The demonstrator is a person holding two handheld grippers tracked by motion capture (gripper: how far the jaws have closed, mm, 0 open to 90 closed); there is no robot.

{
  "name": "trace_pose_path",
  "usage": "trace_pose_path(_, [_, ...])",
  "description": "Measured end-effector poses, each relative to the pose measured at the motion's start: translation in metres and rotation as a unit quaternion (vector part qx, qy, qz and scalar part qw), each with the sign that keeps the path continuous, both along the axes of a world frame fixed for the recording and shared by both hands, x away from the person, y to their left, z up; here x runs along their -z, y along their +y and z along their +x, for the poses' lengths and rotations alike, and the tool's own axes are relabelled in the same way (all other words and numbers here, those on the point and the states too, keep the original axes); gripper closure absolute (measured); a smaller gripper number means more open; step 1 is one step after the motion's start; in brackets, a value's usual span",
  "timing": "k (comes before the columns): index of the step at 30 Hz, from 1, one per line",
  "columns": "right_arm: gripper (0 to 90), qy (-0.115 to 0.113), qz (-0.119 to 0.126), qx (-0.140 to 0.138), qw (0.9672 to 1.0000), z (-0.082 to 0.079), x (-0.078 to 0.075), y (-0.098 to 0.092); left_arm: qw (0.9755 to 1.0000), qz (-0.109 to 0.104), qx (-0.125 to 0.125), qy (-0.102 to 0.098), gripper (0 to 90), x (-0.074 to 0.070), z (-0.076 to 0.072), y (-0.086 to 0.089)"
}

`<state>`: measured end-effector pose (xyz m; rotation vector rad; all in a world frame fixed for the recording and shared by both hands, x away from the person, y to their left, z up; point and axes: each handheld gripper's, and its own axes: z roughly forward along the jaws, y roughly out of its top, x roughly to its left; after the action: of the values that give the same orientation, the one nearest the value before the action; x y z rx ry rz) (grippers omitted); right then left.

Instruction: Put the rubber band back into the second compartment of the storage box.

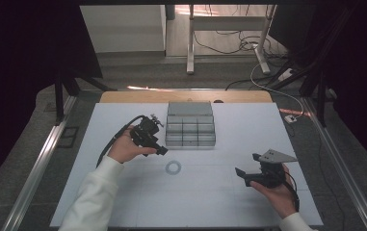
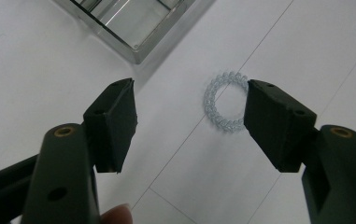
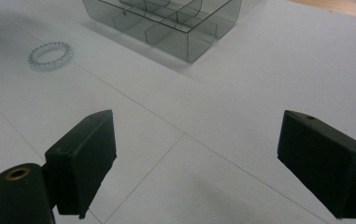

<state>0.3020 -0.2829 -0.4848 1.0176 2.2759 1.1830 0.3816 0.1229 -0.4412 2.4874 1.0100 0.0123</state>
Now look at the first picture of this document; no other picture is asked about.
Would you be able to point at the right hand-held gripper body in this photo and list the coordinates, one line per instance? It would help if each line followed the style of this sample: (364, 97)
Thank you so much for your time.
(272, 174)

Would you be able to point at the dark floor socket cover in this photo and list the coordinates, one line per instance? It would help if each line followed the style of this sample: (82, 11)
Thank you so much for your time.
(68, 137)

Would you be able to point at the person's left hand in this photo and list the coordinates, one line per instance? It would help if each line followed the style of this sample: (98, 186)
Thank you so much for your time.
(123, 149)

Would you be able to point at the aluminium floor rail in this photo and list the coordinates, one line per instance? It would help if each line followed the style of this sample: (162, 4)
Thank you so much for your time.
(338, 157)
(43, 157)

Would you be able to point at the person's right hand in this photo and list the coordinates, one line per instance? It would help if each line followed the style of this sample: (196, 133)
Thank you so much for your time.
(280, 197)

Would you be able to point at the white table cover sheet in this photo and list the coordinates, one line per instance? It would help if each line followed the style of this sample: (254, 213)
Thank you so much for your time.
(203, 199)

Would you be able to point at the white cabinet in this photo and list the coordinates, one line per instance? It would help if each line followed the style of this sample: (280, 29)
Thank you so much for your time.
(123, 29)

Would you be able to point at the white plug adapter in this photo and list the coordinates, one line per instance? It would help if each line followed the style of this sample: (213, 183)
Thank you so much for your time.
(290, 118)

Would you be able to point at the clear plastic drawer organizer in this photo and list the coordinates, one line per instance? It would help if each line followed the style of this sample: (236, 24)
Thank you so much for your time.
(190, 128)

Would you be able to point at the dark curtain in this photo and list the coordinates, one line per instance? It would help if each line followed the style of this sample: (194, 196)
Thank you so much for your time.
(357, 80)
(17, 64)

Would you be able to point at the black metal stand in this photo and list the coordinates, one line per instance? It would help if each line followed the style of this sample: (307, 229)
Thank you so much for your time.
(59, 96)
(320, 93)

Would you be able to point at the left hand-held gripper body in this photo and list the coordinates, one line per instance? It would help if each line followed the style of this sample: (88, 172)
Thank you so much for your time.
(145, 132)

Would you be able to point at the white power strip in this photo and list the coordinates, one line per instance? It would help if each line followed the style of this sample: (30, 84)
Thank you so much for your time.
(285, 74)

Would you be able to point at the white desk frame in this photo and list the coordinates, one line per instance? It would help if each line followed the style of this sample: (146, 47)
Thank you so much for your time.
(190, 38)

